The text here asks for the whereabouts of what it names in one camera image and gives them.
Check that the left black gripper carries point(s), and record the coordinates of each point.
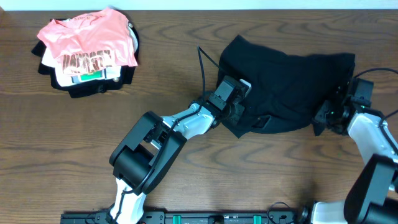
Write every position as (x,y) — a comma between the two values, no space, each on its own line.
(236,119)

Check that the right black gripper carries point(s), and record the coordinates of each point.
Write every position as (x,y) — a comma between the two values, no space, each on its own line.
(320,116)

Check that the black garment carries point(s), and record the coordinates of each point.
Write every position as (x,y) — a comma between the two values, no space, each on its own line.
(286,90)

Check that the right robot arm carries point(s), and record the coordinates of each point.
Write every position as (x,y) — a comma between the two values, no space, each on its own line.
(348,112)

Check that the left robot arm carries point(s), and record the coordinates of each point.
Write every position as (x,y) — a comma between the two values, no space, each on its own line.
(144,156)

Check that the white folded t-shirt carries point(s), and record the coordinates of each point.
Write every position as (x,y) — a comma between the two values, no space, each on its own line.
(110,73)

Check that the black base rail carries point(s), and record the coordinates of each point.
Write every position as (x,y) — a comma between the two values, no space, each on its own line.
(159,217)

